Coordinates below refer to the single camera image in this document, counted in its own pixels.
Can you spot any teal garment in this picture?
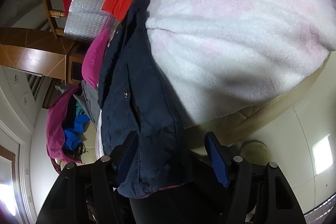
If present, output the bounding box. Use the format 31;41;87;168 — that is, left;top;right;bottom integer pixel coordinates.
76;102;85;116

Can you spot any purple velvet garment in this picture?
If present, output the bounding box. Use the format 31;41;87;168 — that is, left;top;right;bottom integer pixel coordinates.
46;83;82;174

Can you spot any navy blue puffer jacket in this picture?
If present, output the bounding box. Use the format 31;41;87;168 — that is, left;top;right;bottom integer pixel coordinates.
98;0;186;198

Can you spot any white fleece blanket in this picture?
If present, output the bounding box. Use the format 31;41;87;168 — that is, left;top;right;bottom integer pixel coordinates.
145;0;335;139

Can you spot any magenta pillow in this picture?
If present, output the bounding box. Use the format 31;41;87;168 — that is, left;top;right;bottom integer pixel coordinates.
81;28;110;88

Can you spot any cream leather sofa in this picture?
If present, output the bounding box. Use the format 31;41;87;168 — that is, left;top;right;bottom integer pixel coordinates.
55;50;333;172

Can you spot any blue garment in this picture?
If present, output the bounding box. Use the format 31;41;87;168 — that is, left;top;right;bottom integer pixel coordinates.
62;114;90;151

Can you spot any grey garment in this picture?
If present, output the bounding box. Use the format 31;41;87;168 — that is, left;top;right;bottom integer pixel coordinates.
73;80;100;125

